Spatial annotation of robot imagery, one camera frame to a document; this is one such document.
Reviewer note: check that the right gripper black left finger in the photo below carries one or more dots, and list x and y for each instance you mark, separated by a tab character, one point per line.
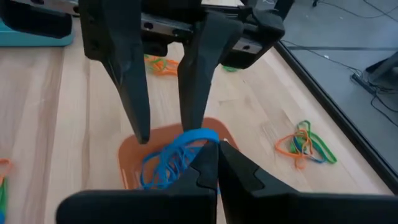
155	208

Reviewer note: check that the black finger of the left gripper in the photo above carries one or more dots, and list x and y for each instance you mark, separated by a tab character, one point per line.
196	87
124	77

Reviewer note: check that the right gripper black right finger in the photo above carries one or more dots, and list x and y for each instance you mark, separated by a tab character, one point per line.
280	208

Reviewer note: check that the orange rubber band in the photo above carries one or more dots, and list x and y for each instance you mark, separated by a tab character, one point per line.
164	72
281	152
6	160
161	64

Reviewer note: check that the orange plastic basket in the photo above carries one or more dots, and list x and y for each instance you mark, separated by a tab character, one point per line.
136	152

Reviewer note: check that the light teal plastic basket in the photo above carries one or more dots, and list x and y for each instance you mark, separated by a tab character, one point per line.
31	42

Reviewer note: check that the black power strip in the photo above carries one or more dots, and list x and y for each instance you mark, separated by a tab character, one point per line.
363	83

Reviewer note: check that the black pole with round base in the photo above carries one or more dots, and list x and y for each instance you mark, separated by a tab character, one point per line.
385	70

